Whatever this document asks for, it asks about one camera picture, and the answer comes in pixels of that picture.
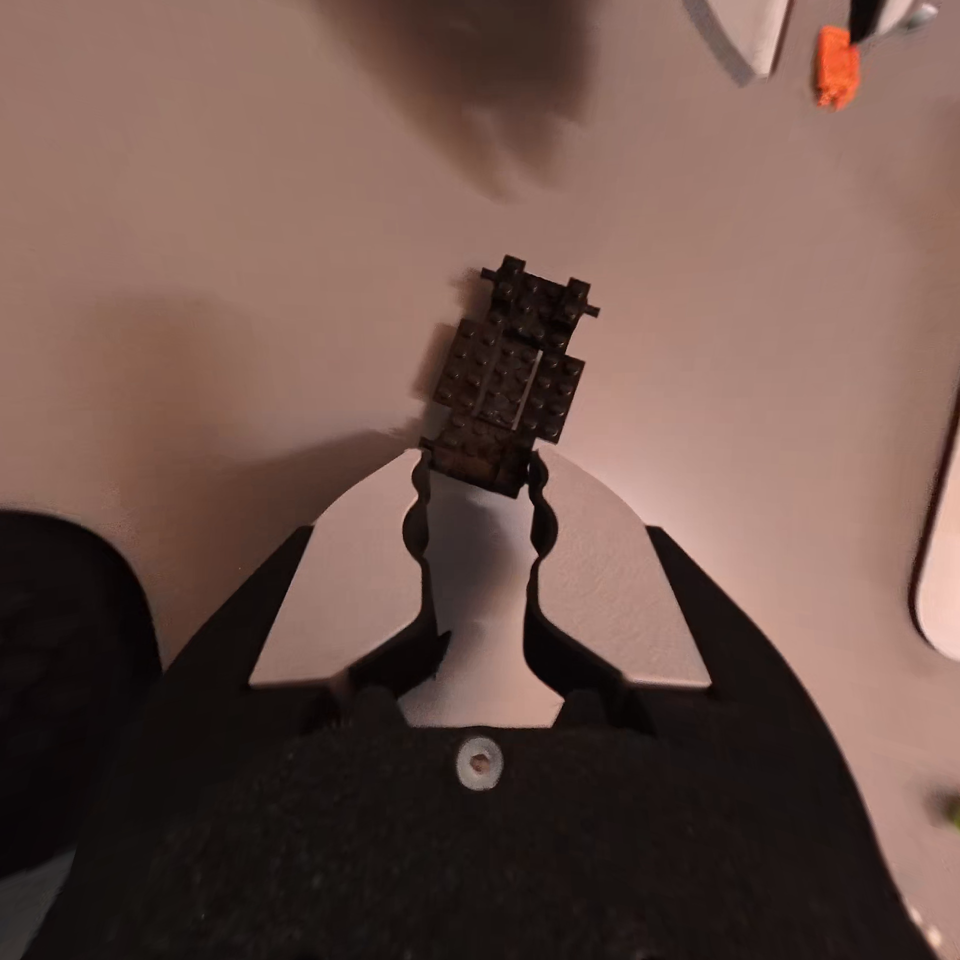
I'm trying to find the black lego chassis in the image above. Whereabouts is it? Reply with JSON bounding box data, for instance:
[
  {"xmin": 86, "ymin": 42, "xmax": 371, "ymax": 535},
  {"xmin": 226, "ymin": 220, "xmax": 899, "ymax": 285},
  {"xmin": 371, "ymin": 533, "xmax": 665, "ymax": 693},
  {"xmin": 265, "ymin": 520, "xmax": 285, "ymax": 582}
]
[{"xmin": 419, "ymin": 254, "xmax": 603, "ymax": 501}]

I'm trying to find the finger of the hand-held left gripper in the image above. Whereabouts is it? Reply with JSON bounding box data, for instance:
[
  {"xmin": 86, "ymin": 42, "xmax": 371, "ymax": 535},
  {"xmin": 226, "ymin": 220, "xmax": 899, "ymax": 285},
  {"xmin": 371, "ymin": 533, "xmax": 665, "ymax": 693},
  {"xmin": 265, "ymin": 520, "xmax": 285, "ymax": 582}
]
[
  {"xmin": 846, "ymin": 0, "xmax": 943, "ymax": 45},
  {"xmin": 683, "ymin": 0, "xmax": 798, "ymax": 84}
]

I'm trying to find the pile of lego pieces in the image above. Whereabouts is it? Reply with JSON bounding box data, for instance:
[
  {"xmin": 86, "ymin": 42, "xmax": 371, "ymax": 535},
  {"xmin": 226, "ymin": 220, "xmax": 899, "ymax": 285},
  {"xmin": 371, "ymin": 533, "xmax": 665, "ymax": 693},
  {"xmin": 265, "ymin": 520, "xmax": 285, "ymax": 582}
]
[{"xmin": 815, "ymin": 24, "xmax": 868, "ymax": 110}]

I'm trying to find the white book stand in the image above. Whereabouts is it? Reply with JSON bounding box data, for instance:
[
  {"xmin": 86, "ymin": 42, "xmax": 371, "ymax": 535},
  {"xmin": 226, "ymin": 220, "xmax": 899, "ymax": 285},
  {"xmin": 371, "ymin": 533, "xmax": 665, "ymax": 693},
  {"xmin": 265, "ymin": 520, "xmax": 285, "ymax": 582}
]
[{"xmin": 910, "ymin": 383, "xmax": 960, "ymax": 664}]

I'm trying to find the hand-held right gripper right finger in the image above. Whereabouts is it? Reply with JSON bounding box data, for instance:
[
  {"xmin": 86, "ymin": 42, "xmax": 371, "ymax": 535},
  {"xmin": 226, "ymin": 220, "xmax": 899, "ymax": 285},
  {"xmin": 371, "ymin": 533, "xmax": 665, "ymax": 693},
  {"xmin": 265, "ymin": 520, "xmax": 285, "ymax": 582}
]
[{"xmin": 523, "ymin": 447, "xmax": 713, "ymax": 693}]

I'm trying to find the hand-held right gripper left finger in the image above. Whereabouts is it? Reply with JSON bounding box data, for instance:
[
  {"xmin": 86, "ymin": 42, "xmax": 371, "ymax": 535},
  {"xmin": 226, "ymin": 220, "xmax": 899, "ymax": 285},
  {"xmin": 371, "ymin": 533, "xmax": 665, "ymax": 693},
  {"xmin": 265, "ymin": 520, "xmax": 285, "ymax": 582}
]
[{"xmin": 249, "ymin": 447, "xmax": 440, "ymax": 693}]

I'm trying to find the black round cushion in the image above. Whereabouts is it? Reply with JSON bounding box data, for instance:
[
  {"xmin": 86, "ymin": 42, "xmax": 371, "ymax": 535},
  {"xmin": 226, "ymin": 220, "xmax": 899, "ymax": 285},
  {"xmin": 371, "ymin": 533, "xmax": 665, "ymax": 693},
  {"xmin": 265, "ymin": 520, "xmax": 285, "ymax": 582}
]
[{"xmin": 0, "ymin": 510, "xmax": 164, "ymax": 886}]

